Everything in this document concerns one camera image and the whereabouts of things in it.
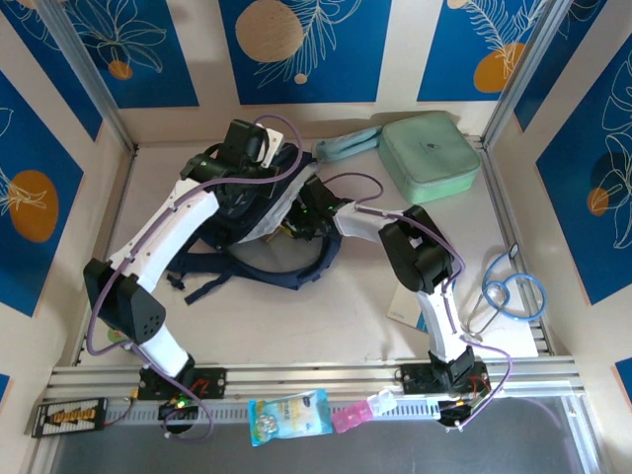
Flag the aluminium frame post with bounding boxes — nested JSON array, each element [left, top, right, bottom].
[[481, 0, 569, 149], [37, 0, 139, 154]]

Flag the navy blue backpack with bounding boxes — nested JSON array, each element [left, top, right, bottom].
[[165, 142, 342, 305]]

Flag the black power distribution board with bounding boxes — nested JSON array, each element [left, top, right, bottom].
[[30, 397, 109, 439]]

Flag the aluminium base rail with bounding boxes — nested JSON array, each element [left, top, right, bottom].
[[42, 357, 584, 402]]

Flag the pink plastic clip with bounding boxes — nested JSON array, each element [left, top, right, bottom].
[[331, 398, 374, 435]]

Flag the white and blue notebook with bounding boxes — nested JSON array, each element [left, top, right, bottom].
[[386, 288, 431, 331]]

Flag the blue stethoscope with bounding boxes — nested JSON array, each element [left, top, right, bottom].
[[464, 241, 549, 346]]

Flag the clear white packet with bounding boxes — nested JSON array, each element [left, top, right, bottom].
[[367, 387, 399, 416]]

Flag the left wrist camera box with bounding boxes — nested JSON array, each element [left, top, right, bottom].
[[219, 118, 286, 170]]

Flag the slotted cable duct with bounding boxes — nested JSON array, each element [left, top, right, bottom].
[[106, 394, 443, 427]]

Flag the aluminium side rail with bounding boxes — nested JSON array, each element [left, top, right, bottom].
[[73, 147, 139, 366], [481, 137, 552, 355]]

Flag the mint green zip case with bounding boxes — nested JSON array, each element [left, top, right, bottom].
[[377, 111, 481, 206]]

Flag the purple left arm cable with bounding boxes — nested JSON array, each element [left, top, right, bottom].
[[87, 114, 305, 441]]

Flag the blue snack packet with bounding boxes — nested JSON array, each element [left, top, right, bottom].
[[248, 388, 335, 448]]

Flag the small black controller board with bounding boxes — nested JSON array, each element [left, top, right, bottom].
[[157, 397, 201, 422], [437, 397, 488, 427]]

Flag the black power wire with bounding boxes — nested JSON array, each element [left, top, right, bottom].
[[106, 389, 140, 427]]

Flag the light blue pencil pouch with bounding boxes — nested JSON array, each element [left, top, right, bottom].
[[313, 125, 384, 164]]

